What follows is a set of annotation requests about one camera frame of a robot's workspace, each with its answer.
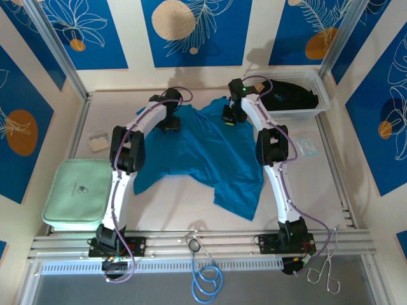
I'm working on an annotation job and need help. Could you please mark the blue leaf print wall panel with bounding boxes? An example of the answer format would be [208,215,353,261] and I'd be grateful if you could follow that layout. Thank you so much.
[141,0,254,68]
[41,0,130,71]
[345,22,407,198]
[0,44,55,204]
[268,0,352,66]

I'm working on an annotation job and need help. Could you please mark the white slotted cable duct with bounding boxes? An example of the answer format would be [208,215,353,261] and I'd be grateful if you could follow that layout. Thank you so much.
[40,257,284,276]

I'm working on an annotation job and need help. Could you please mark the grey metal plate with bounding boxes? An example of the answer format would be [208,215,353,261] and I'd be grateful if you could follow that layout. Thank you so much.
[31,272,382,305]

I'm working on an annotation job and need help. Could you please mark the metal wire tongs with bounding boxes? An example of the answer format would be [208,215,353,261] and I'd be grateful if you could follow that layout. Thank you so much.
[307,224,341,295]

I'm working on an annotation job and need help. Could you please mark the wide aluminium frame rail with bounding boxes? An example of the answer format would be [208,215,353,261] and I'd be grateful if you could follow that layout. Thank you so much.
[27,228,378,261]

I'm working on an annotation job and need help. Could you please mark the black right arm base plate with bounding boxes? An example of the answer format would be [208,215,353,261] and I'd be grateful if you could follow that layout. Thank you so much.
[258,233,316,255]

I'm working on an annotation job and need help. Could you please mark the black t-shirt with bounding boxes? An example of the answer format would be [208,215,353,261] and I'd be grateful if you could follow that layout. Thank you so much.
[259,79,320,112]

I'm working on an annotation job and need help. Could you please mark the mint green zip case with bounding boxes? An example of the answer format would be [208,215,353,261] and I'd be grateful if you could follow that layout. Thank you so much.
[41,158,113,232]

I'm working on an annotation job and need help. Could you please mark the clear packet right side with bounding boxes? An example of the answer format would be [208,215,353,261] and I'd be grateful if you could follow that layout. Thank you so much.
[295,135,319,157]

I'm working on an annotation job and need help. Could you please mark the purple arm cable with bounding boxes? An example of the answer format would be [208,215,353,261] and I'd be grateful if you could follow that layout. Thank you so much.
[241,74,333,274]
[103,87,195,284]

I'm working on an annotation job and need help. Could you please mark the blue t-shirt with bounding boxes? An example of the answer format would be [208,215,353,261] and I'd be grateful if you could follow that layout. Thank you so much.
[132,97,265,222]

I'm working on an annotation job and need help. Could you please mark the aluminium frame post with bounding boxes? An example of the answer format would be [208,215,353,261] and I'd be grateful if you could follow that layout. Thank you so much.
[27,0,90,98]
[319,0,366,77]

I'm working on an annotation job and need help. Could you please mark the white plastic mesh basket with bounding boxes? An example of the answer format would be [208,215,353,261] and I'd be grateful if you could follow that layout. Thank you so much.
[244,69,331,121]

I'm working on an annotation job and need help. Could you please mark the blue stethoscope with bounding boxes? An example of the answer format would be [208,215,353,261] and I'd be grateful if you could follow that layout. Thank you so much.
[184,231,224,303]

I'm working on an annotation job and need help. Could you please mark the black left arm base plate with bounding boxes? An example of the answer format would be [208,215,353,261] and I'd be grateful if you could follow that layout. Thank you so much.
[88,235,147,259]

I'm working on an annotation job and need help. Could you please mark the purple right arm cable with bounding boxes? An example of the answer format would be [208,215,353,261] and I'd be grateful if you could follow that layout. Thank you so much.
[241,74,333,274]

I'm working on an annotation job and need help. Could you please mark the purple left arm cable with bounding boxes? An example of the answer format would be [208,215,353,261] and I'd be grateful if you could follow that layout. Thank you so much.
[103,87,195,284]

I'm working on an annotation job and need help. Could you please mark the small clear plastic packet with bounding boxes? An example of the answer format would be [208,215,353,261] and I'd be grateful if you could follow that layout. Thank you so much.
[88,130,111,153]

